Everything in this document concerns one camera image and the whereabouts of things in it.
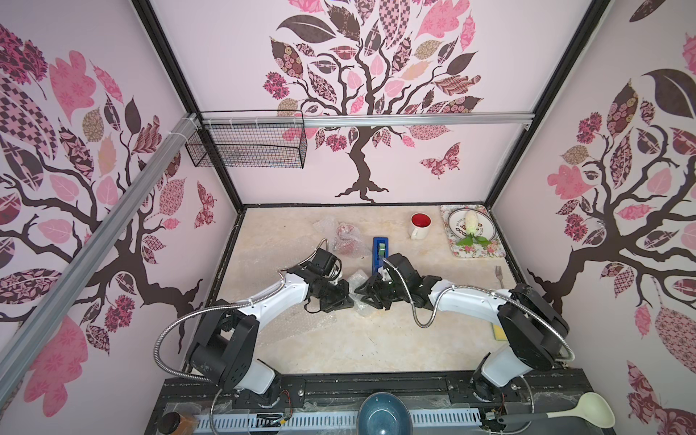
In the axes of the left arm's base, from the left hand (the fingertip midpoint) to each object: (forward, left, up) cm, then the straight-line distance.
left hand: (354, 308), depth 82 cm
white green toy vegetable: (+35, -48, -2) cm, 59 cm away
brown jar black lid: (-28, +47, -5) cm, 55 cm away
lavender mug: (0, -2, +1) cm, 2 cm away
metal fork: (+16, -54, -7) cm, 57 cm away
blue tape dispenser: (+23, -10, 0) cm, 25 cm away
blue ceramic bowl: (-27, -8, -6) cm, 28 cm away
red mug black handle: (+28, +3, +1) cm, 28 cm away
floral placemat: (+27, -42, -7) cm, 50 cm away
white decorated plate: (+38, -44, -6) cm, 59 cm away
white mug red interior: (+35, -27, -2) cm, 44 cm away
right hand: (+3, 0, +4) cm, 5 cm away
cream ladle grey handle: (-26, -64, -7) cm, 69 cm away
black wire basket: (+52, +37, +27) cm, 70 cm away
